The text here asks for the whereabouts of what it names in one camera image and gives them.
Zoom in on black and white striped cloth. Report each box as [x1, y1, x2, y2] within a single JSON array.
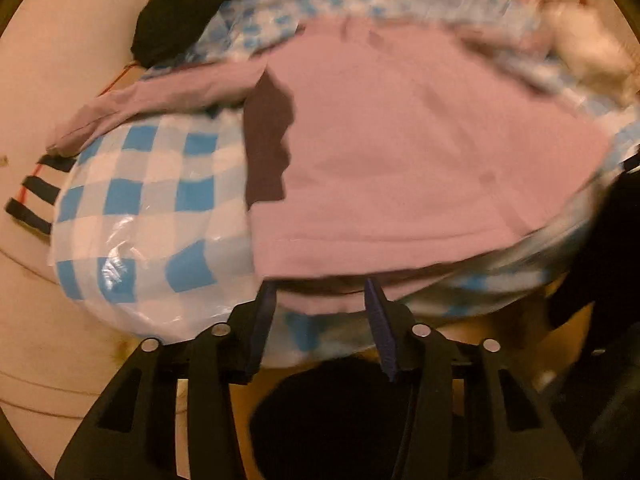
[[4, 152, 76, 236]]

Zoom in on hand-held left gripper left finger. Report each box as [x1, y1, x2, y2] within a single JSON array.
[[54, 280, 278, 480]]

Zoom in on blue checked plastic table cover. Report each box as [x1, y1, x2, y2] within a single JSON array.
[[47, 0, 640, 366]]

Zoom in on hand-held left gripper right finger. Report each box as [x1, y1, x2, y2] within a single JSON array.
[[364, 278, 584, 480]]

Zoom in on pink and brown garment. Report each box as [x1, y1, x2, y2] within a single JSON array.
[[46, 17, 616, 316]]

